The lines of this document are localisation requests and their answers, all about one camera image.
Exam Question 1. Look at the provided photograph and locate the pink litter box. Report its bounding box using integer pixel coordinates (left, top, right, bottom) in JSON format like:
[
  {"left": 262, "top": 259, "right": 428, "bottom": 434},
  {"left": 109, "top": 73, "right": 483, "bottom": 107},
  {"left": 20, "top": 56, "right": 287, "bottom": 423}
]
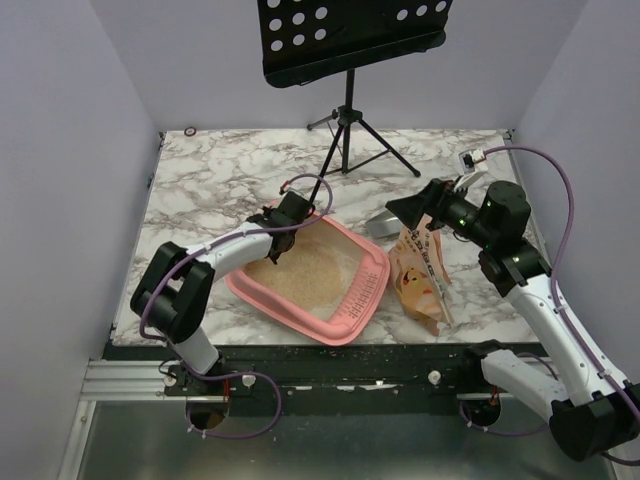
[{"left": 225, "top": 216, "right": 391, "bottom": 346}]

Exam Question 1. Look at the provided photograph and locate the orange cat litter bag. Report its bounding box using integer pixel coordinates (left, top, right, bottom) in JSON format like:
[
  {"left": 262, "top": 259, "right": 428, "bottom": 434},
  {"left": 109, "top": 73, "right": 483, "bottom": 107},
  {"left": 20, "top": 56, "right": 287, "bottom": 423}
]
[{"left": 388, "top": 215, "right": 451, "bottom": 337}]

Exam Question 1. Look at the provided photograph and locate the white bag sealing clip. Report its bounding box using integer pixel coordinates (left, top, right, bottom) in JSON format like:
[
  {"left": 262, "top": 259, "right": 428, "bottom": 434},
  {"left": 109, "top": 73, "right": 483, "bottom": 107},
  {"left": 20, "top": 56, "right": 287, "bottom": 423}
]
[{"left": 433, "top": 274, "right": 454, "bottom": 326}]

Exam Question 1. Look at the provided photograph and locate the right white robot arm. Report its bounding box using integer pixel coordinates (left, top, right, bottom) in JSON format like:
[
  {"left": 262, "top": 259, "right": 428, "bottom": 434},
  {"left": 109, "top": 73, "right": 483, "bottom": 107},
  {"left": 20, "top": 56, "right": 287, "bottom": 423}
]
[{"left": 386, "top": 179, "right": 639, "bottom": 461}]

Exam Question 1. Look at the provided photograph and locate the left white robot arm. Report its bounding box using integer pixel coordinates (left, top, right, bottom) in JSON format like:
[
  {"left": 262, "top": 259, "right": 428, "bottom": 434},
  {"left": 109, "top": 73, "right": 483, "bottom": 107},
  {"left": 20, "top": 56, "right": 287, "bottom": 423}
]
[{"left": 130, "top": 191, "right": 314, "bottom": 375}]

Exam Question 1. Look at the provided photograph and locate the metal litter scoop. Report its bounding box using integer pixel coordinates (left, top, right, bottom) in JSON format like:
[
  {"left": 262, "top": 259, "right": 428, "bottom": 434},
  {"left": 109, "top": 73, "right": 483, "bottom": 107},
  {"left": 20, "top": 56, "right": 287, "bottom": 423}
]
[{"left": 365, "top": 210, "right": 403, "bottom": 239}]

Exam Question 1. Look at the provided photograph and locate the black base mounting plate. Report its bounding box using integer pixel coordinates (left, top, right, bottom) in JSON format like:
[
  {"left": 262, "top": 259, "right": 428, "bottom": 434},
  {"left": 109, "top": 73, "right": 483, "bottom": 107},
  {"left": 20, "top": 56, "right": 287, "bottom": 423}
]
[{"left": 103, "top": 344, "right": 508, "bottom": 417}]

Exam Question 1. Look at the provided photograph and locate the black music stand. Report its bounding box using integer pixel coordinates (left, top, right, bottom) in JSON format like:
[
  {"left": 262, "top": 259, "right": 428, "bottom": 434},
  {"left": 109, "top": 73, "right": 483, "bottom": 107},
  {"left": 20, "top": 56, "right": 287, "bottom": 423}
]
[{"left": 257, "top": 0, "right": 452, "bottom": 178}]

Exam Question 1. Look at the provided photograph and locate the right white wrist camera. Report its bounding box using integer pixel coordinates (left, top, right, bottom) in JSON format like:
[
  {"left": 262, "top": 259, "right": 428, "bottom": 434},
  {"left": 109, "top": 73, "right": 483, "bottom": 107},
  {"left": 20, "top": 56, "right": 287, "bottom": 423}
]
[{"left": 454, "top": 149, "right": 488, "bottom": 192}]

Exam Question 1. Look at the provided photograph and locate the aluminium frame rail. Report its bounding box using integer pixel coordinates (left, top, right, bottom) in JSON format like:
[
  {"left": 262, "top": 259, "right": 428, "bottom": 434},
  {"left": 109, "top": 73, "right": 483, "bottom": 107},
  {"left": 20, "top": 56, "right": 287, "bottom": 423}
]
[{"left": 79, "top": 358, "right": 174, "bottom": 401}]

